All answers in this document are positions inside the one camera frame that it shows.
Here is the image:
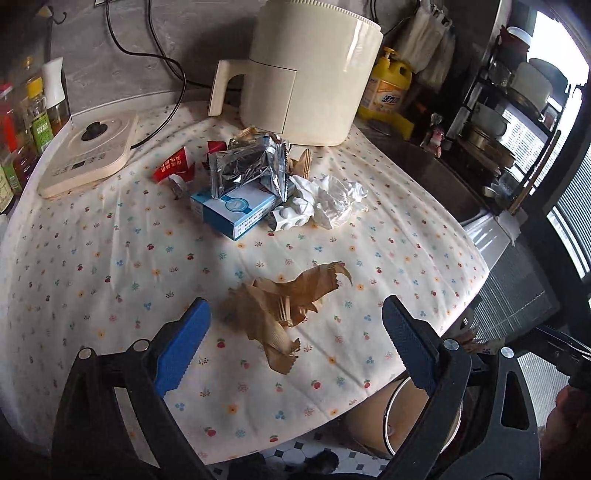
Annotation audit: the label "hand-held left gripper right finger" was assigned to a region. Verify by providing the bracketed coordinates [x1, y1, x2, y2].
[381, 294, 543, 480]

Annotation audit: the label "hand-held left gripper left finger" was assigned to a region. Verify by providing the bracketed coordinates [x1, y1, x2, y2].
[51, 296, 213, 480]

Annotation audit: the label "beige trash bin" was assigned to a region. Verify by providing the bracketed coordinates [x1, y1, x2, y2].
[344, 373, 464, 460]

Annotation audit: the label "brown paper wrapper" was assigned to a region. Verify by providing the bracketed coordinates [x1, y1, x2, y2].
[222, 261, 354, 374]

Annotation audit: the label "blue and white box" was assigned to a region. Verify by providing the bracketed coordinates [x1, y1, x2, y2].
[190, 182, 283, 241]

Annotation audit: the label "white tissue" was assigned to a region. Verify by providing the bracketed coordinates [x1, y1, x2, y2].
[286, 174, 369, 230]

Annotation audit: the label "white blister pack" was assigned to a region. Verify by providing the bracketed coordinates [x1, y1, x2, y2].
[267, 203, 315, 232]

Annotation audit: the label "red carton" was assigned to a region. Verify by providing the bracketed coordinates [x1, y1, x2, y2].
[153, 145, 197, 185]

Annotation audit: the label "silver foil wrapper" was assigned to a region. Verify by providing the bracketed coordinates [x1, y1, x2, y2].
[208, 133, 289, 201]

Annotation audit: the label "small red paper piece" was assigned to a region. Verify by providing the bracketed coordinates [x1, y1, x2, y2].
[202, 140, 228, 168]

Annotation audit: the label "person's right hand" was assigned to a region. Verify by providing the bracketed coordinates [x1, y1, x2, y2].
[546, 384, 591, 462]

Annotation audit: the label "floral tablecloth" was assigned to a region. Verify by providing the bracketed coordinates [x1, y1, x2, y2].
[0, 102, 490, 467]

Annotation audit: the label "small clear wrapper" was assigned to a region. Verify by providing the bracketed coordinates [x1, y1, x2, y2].
[167, 174, 191, 200]

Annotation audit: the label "steel sink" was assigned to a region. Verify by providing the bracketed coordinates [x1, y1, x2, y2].
[355, 124, 485, 223]

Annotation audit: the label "small clear soap bottle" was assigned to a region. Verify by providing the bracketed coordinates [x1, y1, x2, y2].
[427, 113, 447, 158]

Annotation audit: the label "black dish rack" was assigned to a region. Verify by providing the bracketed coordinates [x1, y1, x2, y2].
[443, 28, 561, 214]

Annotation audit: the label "yellow detergent bottle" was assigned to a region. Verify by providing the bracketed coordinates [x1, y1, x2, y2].
[358, 46, 415, 139]

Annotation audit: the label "white bowl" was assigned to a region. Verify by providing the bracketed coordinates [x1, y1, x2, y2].
[508, 60, 556, 108]

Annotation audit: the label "green label oil bottle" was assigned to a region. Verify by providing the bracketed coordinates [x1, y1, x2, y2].
[25, 76, 52, 155]

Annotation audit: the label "red label sauce bottle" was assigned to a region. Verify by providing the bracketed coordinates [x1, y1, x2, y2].
[0, 83, 38, 185]

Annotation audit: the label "cream air fryer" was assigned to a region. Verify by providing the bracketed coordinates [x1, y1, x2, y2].
[208, 0, 384, 147]

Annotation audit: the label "white-capped oil spray bottle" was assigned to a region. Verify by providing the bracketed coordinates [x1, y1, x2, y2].
[41, 58, 71, 136]

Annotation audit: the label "hanging dish cloths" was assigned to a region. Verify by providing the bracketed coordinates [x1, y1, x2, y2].
[397, 0, 458, 88]

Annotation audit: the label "black power cable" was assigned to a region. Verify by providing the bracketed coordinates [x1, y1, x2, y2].
[148, 0, 215, 88]
[105, 0, 187, 149]

